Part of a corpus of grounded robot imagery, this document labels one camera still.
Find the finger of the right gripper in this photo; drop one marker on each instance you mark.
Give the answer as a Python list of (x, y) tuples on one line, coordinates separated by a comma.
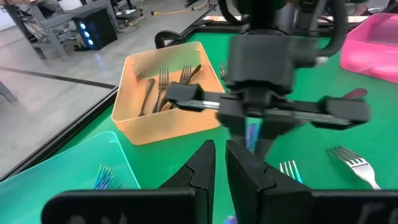
[(273, 133), (237, 132)]

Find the orange translucent plastic bin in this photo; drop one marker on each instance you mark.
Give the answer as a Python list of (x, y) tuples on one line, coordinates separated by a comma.
[(174, 127)]

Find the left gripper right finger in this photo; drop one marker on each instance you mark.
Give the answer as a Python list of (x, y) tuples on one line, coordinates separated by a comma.
[(264, 199)]

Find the grey metal desk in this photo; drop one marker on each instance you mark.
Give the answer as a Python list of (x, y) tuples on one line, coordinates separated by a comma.
[(46, 28)]

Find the teal translucent plastic bin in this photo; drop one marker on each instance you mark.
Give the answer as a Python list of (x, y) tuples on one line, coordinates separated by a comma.
[(46, 186)]

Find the iridescent rainbow metal fork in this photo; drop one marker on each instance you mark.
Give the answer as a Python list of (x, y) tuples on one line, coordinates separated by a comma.
[(290, 172), (104, 179), (122, 186), (252, 138)]

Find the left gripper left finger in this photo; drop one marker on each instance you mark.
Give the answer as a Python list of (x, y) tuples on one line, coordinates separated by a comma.
[(186, 199)]

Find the silver fork bottom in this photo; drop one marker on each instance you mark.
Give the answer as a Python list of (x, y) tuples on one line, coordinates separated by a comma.
[(185, 74)]

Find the pink translucent plastic bin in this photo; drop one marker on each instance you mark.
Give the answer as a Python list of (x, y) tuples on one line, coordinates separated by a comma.
[(373, 56)]

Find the black computer tower blue lights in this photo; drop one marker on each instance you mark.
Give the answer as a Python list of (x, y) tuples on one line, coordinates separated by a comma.
[(93, 29)]

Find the black frame clamp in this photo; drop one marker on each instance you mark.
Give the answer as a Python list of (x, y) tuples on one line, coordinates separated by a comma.
[(168, 37)]

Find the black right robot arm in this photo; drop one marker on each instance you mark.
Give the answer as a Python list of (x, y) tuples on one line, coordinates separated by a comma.
[(273, 15)]

